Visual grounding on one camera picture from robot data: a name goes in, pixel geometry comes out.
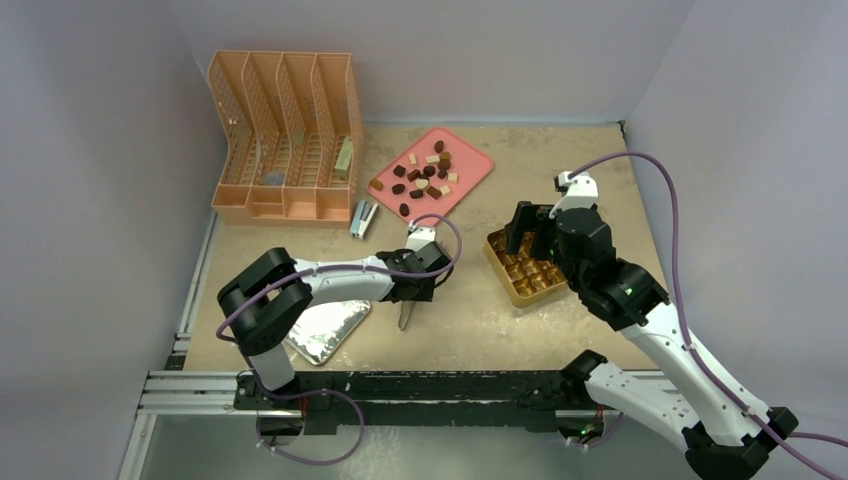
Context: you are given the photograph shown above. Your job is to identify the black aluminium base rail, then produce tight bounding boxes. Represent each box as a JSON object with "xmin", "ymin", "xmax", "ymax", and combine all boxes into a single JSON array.
[{"xmin": 135, "ymin": 369, "xmax": 670, "ymax": 439}]

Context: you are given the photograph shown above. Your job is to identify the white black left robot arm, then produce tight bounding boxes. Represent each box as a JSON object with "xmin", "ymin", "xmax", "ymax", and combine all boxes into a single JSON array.
[{"xmin": 217, "ymin": 241, "xmax": 455, "ymax": 409}]

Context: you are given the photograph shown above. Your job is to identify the pink plastic tray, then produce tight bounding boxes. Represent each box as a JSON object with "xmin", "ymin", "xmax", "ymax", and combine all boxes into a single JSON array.
[{"xmin": 367, "ymin": 127, "xmax": 494, "ymax": 222}]

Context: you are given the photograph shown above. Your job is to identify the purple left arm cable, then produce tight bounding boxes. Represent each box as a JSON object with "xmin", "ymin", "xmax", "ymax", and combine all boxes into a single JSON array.
[{"xmin": 215, "ymin": 213, "xmax": 464, "ymax": 466}]

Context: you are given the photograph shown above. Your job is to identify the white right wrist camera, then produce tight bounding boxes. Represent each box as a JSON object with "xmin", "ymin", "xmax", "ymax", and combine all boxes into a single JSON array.
[{"xmin": 549, "ymin": 171, "xmax": 599, "ymax": 218}]

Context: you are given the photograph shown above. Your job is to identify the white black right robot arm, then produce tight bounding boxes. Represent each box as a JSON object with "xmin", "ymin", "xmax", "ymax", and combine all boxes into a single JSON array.
[{"xmin": 504, "ymin": 201, "xmax": 798, "ymax": 479}]

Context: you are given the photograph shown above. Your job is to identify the gold chocolate box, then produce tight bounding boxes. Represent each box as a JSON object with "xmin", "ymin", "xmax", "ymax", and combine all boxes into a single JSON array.
[{"xmin": 483, "ymin": 230, "xmax": 567, "ymax": 308}]

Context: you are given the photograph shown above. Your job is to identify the pink tongs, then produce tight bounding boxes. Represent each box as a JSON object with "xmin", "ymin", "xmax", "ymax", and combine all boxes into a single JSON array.
[{"xmin": 397, "ymin": 301, "xmax": 417, "ymax": 331}]

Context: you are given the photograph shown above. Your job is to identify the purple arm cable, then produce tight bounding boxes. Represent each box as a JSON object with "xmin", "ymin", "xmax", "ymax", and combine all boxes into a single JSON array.
[
  {"xmin": 568, "ymin": 150, "xmax": 848, "ymax": 480},
  {"xmin": 215, "ymin": 213, "xmax": 464, "ymax": 466}
]

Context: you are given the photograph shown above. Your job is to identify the silver foil tray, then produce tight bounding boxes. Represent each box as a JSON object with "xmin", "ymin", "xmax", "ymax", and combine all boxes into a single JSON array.
[{"xmin": 285, "ymin": 300, "xmax": 371, "ymax": 366}]

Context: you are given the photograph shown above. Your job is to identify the green eraser block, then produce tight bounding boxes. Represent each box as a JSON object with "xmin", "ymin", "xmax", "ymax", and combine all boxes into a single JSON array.
[{"xmin": 333, "ymin": 136, "xmax": 354, "ymax": 181}]

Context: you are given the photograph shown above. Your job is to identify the grey blue stapler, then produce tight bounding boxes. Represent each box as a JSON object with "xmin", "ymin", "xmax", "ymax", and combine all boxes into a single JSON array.
[{"xmin": 349, "ymin": 200, "xmax": 378, "ymax": 240}]

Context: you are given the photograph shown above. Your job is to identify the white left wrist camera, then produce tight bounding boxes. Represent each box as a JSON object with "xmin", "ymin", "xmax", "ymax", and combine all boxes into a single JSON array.
[{"xmin": 405, "ymin": 226, "xmax": 437, "ymax": 252}]

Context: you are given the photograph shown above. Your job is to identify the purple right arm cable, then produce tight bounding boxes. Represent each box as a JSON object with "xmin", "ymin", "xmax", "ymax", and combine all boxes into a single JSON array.
[{"xmin": 568, "ymin": 150, "xmax": 848, "ymax": 480}]

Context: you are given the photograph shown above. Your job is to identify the orange plastic file organizer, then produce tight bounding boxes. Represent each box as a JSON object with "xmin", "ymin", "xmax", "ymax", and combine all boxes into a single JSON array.
[{"xmin": 207, "ymin": 50, "xmax": 364, "ymax": 229}]

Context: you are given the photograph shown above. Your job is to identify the dark chocolate piece bottom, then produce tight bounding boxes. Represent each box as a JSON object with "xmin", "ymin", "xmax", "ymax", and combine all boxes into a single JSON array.
[{"xmin": 426, "ymin": 186, "xmax": 442, "ymax": 199}]

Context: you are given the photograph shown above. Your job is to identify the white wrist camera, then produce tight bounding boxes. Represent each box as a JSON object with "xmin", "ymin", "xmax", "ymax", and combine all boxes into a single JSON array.
[
  {"xmin": 405, "ymin": 226, "xmax": 437, "ymax": 252},
  {"xmin": 549, "ymin": 171, "xmax": 599, "ymax": 218}
]

